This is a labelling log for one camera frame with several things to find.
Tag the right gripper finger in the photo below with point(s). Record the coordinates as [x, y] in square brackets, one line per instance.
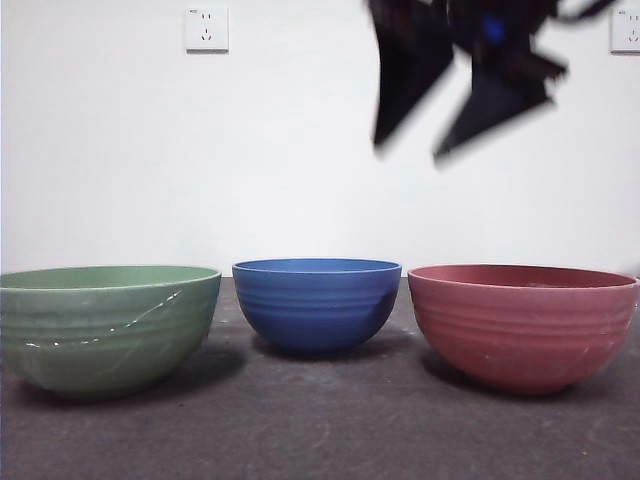
[405, 65]
[495, 107]

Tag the red ribbed bowl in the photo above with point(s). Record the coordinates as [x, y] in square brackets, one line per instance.
[520, 340]

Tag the green ribbed bowl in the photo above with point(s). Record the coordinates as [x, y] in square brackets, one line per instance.
[100, 345]

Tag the blue ribbed bowl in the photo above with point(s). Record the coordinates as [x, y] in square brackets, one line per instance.
[312, 315]

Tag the white wall socket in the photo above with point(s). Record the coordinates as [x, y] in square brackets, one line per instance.
[206, 30]
[626, 35]

